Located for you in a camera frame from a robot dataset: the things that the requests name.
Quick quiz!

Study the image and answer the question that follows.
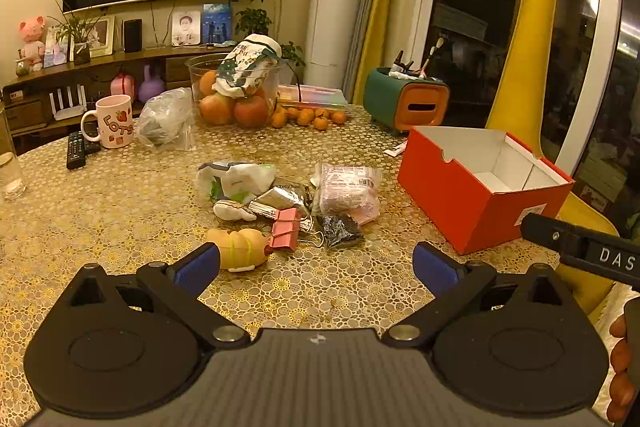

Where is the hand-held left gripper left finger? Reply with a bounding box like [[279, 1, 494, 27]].
[[50, 243, 251, 350]]

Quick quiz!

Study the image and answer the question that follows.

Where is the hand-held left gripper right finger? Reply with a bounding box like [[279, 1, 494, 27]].
[[382, 242, 586, 350]]

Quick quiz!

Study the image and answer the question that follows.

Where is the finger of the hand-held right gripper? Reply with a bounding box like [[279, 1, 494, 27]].
[[520, 213, 621, 254]]

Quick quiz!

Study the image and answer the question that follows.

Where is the white cartoon figure toy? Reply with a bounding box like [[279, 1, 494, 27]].
[[213, 201, 257, 222]]

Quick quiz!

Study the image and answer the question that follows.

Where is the red cardboard box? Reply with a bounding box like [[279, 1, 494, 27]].
[[397, 126, 576, 255]]

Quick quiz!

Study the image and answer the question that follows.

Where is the pink binder clip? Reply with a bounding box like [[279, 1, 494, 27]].
[[270, 207, 325, 253]]

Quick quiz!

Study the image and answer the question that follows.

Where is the black small packet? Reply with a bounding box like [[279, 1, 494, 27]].
[[316, 213, 364, 250]]

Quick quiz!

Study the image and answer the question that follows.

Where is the pink snack packet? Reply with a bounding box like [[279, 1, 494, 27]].
[[314, 163, 383, 225]]

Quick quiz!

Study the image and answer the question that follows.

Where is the person's right hand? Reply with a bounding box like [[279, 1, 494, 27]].
[[606, 314, 637, 424]]

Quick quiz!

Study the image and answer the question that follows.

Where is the yellow squishy toy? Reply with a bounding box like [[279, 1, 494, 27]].
[[206, 228, 273, 272]]

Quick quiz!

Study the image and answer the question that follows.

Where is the white plastic wrapper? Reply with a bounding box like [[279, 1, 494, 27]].
[[195, 161, 277, 204]]

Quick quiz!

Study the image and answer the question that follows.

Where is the silver foil wrapper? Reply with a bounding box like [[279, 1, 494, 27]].
[[248, 184, 313, 220]]

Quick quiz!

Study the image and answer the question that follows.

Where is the clear plastic bag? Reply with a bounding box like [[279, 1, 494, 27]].
[[135, 88, 197, 152]]

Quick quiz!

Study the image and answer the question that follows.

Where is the red apple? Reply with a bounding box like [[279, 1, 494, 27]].
[[234, 96, 271, 128], [198, 94, 235, 126]]

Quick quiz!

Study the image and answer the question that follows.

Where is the green orange tissue box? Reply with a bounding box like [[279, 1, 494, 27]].
[[363, 67, 451, 134]]

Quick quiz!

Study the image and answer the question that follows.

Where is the pink white mug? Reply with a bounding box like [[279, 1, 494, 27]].
[[81, 95, 135, 150]]

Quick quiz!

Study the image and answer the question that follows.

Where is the pile of small tangerines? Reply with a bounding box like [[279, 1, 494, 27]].
[[271, 105, 347, 130]]

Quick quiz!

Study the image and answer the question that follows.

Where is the purple kettlebell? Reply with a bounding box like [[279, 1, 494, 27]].
[[138, 64, 167, 104]]

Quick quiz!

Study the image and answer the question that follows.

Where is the pink small case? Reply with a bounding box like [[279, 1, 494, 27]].
[[110, 73, 136, 104]]

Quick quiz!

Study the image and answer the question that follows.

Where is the yellow giraffe seat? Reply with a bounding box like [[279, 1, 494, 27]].
[[480, 0, 621, 313]]

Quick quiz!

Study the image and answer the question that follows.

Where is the clear glass fruit bowl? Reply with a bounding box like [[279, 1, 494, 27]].
[[185, 53, 288, 128]]

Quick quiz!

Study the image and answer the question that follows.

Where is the clear jar white lid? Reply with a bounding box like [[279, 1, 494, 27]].
[[212, 34, 283, 100]]

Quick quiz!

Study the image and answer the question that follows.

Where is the white router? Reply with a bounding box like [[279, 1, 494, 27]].
[[49, 84, 89, 122]]

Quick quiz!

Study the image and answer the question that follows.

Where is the makeup brush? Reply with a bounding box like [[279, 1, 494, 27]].
[[419, 46, 439, 78]]

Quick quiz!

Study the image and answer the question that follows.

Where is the glass balcony door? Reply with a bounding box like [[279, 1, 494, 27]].
[[425, 0, 526, 128]]

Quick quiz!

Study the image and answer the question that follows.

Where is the clear drinking glass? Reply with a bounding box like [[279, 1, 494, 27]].
[[0, 104, 27, 200]]

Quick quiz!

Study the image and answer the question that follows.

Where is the wooden television cabinet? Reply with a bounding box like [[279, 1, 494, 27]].
[[0, 42, 241, 158]]

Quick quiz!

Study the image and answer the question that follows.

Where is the black speaker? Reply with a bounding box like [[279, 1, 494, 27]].
[[123, 19, 143, 54]]

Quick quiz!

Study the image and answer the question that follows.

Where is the blue photo print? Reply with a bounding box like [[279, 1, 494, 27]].
[[202, 3, 233, 44]]

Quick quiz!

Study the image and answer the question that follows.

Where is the grey curtain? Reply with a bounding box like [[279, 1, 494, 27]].
[[342, 0, 390, 98]]

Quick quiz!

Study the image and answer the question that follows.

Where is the small potted grass plant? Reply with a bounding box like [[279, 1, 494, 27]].
[[50, 0, 107, 66]]

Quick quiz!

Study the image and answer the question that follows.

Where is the small pastel card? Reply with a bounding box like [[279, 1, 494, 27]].
[[44, 27, 69, 68]]

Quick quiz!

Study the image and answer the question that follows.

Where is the yellow curtain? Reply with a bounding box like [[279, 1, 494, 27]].
[[352, 0, 412, 105]]

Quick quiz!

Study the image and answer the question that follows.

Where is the pink pig toy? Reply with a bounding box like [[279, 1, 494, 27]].
[[19, 16, 49, 72]]

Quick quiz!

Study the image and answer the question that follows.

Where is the white curved frame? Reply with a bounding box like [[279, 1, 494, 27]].
[[500, 0, 632, 180]]

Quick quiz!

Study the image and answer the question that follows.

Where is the portrait photo frame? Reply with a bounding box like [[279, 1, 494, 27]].
[[171, 5, 203, 46]]

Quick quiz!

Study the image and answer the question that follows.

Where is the white picture frame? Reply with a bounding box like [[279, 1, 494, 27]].
[[70, 16, 116, 58]]

